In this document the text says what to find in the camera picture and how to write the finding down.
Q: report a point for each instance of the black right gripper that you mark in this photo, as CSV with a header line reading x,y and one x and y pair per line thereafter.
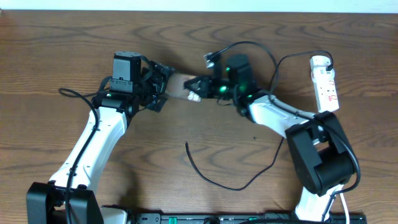
x,y
204,83

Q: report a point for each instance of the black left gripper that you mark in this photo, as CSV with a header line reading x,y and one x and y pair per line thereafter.
x,y
160,81

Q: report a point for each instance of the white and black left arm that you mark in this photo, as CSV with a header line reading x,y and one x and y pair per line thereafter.
x,y
136,84

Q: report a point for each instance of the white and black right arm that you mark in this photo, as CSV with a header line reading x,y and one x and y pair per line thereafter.
x,y
323,158

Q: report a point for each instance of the white USB charger plug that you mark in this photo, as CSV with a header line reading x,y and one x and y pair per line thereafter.
x,y
321,61

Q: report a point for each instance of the white power strip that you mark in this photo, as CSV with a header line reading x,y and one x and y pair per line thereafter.
x,y
325,89

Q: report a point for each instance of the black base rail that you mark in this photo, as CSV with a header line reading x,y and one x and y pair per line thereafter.
x,y
156,218

